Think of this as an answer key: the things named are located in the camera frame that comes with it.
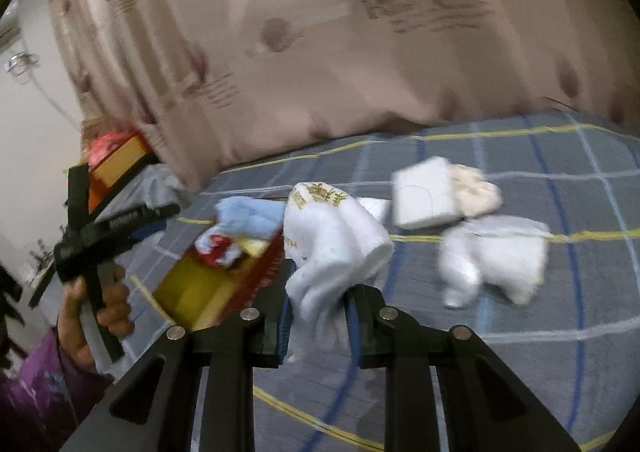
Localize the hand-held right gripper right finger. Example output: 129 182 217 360
345 284 583 452

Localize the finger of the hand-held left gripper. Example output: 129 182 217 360
97 202 182 239

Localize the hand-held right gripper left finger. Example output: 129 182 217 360
60 259 297 452

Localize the white towel with gold print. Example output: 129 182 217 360
282 182 396 365

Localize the red and yellow box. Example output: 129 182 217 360
152 227 286 333

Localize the person's left forearm purple sleeve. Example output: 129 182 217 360
0 327 117 452

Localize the red and white soft item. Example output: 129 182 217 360
194 229 247 267

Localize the person's left hand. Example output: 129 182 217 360
56 266 137 374

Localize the grey cloth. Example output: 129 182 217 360
127 164 192 213

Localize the orange cardboard box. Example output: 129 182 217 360
82 129 162 213

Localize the light blue cloth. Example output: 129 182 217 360
215 197 289 239

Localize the small white cloth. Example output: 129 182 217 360
357 197 393 223

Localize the white fluffy pouch yellow lining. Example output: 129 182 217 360
437 216 552 310

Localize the grey plaid blanket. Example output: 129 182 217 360
112 110 640 452

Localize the cream plush item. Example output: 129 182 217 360
450 164 503 219

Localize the beige leaf print curtain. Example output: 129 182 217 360
47 0 640 193

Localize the metal wall fixture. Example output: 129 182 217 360
4 52 42 78

